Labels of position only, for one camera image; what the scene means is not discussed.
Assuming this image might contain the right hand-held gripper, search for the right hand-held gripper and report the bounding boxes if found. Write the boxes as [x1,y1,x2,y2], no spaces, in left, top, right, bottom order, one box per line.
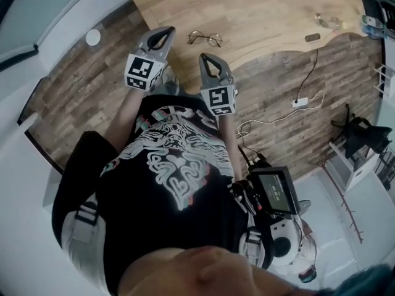
[198,52,239,117]

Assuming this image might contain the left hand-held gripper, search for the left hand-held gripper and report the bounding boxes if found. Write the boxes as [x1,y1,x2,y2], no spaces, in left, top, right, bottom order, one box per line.
[124,26,177,92]

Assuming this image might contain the round thin-framed glasses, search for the round thin-framed glasses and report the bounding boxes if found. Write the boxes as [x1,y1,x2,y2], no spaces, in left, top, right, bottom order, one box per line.
[187,30,223,48]

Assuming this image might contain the person's right forearm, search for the person's right forearm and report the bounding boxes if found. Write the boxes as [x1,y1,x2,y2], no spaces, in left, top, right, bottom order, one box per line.
[217,113,244,180]

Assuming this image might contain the person's left forearm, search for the person's left forearm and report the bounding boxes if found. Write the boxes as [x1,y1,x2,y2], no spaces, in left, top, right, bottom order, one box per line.
[114,87,146,155]

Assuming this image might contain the grey shoe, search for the grey shoe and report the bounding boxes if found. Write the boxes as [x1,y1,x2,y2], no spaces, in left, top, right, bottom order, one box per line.
[160,65,181,97]

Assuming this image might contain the white round disc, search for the white round disc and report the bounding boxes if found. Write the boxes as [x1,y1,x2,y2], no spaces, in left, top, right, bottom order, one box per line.
[85,28,102,47]

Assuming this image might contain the clear plastic wrapper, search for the clear plastic wrapper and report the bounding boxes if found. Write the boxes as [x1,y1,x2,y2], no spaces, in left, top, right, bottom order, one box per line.
[314,12,344,31]

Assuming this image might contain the dark-framed glass door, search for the dark-framed glass door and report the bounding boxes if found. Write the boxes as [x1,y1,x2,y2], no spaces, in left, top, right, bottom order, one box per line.
[0,0,96,72]

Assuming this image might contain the black monitor screen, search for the black monitor screen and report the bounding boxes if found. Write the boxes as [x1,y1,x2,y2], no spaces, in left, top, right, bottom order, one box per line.
[249,165,301,218]

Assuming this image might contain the black printed t-shirt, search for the black printed t-shirt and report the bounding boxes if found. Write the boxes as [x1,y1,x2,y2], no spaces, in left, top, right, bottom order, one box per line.
[51,93,272,295]

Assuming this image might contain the black chair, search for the black chair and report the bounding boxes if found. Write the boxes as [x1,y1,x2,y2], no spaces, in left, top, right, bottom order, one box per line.
[330,103,393,160]

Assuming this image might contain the white shelf unit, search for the white shelf unit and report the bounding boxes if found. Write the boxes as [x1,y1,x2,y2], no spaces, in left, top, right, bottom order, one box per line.
[327,140,376,192]

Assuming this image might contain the white device with black dial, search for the white device with black dial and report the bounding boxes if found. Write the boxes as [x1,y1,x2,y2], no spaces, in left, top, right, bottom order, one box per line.
[269,216,306,268]

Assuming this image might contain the red coat rack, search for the red coat rack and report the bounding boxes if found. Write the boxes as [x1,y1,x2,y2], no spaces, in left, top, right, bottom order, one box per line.
[320,161,365,245]

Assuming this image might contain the person's chin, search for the person's chin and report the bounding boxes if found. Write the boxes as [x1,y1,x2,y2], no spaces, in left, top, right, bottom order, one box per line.
[118,247,309,296]

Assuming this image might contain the white cable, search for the white cable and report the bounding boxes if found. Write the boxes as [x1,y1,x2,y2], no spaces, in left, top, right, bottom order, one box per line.
[236,90,325,138]

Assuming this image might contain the black monitor cable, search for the black monitor cable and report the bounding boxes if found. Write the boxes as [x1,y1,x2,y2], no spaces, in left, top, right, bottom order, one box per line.
[236,145,268,174]

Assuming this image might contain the black power cable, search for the black power cable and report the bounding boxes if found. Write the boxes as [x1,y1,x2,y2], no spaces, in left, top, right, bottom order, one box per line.
[295,47,320,103]

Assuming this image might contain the white wire rack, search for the white wire rack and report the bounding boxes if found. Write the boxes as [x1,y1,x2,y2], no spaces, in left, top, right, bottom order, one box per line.
[373,62,395,99]

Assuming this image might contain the grey harness strap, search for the grey harness strap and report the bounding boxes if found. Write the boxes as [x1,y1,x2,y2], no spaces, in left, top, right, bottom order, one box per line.
[239,226,267,269]
[60,195,101,252]

